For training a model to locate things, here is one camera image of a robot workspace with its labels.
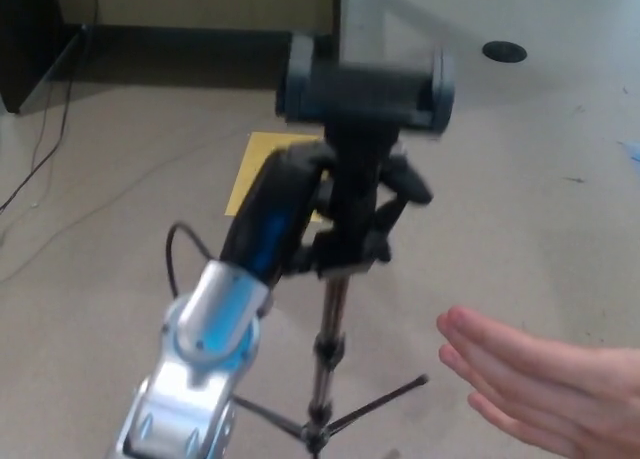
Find robot left black hand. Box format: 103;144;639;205
218;141;435;286

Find person's bare hand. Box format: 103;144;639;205
436;305;640;459

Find black tripod with phone holder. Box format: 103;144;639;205
233;33;457;459

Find yellow paper sheet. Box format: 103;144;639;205
224;131;332;224

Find dark narrow desk side panel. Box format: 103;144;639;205
330;0;354;63

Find black round floor cover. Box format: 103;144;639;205
482;40;528;63

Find dark wide desk side panel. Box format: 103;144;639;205
0;0;86;115

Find black robot wrist cable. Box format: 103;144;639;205
166;221;215;296

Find long thin grey floor cable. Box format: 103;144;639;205
0;132;254;285

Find thin dark floor cable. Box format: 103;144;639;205
7;76;55;203

